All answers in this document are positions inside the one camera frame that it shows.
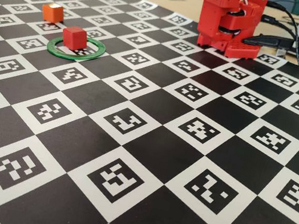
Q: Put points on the orange cube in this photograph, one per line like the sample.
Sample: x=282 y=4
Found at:
x=53 y=13

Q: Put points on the red cube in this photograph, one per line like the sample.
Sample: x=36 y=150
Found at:
x=75 y=38

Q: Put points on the red robot arm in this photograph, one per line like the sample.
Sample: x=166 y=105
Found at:
x=228 y=24

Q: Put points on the black white marker board mat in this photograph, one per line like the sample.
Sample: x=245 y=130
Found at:
x=160 y=148

